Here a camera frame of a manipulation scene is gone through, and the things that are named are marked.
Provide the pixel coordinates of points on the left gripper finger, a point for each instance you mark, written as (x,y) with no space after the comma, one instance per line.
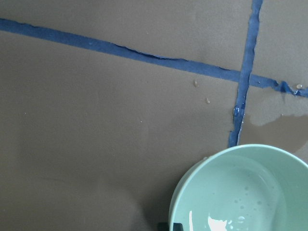
(163,226)

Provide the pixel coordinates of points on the mint green bowl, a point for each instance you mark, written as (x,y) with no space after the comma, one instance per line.
(250,187)

